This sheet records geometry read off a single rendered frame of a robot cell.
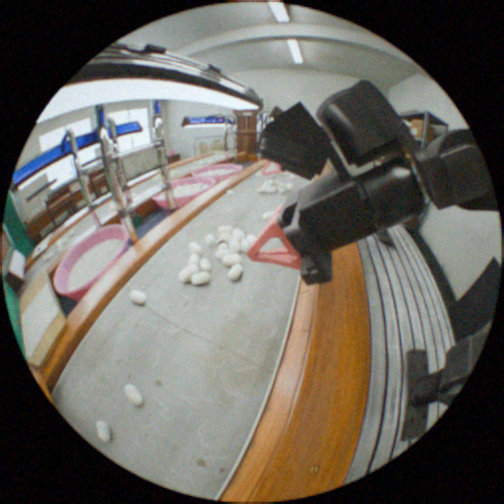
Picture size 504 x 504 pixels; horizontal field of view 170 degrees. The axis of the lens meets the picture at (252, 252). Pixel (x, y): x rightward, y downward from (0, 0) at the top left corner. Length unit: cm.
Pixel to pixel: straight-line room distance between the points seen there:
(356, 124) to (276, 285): 24
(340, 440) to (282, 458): 6
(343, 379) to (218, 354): 15
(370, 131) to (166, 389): 33
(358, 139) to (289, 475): 31
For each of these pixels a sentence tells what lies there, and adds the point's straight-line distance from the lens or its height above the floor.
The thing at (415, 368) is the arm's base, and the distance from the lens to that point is 43.
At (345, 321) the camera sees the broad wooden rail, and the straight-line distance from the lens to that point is 25.
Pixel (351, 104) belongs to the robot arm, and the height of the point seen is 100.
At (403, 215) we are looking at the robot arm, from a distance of 16.
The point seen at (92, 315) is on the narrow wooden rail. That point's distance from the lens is 35.
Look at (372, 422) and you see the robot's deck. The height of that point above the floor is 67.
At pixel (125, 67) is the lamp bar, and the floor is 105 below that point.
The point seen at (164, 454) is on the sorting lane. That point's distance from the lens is 26.
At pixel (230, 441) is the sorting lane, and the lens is 23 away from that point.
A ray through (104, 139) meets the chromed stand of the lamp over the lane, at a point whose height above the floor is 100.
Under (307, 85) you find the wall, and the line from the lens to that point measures 517.
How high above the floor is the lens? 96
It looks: 40 degrees down
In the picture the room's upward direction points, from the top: straight up
